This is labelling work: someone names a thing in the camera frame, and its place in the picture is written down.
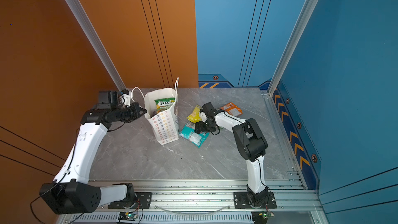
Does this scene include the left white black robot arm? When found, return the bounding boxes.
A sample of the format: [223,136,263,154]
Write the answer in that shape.
[39,103,147,215]

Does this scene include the white patterned paper bag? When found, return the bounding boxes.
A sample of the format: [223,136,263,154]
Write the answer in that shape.
[143,79,179,145]

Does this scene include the circuit board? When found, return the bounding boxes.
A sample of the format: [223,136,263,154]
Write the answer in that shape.
[118,212,140,223]
[251,211,275,224]

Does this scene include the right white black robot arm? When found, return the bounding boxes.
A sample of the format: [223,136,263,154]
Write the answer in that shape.
[195,102,271,208]

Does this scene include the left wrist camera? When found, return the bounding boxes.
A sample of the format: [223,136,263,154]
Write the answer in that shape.
[96,89,131,110]

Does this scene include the orange snack bag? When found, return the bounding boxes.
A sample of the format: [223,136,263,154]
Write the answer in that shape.
[220,102,243,117]

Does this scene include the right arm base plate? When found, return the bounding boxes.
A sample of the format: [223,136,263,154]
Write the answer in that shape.
[233,191,277,209]

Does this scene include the yellow snack bag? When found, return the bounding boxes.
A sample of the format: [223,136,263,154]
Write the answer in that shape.
[187,105,202,123]

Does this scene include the aluminium rail frame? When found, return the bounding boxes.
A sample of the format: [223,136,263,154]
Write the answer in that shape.
[57,175,328,224]

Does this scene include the right circuit board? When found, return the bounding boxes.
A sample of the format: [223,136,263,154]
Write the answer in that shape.
[251,211,275,224]

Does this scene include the teal snack bag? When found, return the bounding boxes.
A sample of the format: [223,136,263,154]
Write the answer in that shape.
[179,122,209,148]

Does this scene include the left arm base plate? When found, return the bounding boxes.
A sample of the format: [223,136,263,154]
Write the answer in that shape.
[107,192,152,210]

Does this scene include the green yellow Fox's candy bag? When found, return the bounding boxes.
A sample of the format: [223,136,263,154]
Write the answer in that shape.
[154,97,175,113]

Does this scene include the left circuit board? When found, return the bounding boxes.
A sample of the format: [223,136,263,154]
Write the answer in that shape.
[118,212,140,223]

